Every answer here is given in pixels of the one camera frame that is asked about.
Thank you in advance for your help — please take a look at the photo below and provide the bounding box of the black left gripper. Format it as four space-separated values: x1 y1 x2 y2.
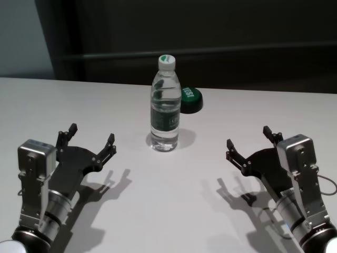
48 123 117 196

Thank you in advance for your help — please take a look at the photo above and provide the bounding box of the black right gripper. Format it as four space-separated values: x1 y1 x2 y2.
225 125 295 201

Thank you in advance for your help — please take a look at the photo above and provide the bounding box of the clear water bottle green label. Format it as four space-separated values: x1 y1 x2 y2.
150 54 182 152

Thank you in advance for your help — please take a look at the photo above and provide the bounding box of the green button black base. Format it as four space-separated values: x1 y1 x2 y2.
180 85 204 114

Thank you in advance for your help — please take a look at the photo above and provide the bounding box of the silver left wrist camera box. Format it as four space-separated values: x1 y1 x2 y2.
17 139 57 227

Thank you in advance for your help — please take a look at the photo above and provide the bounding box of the grey horizontal rail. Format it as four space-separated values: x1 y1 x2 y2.
56 50 337 60

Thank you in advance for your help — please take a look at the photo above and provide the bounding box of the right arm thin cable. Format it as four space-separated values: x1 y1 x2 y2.
317 174 336 196

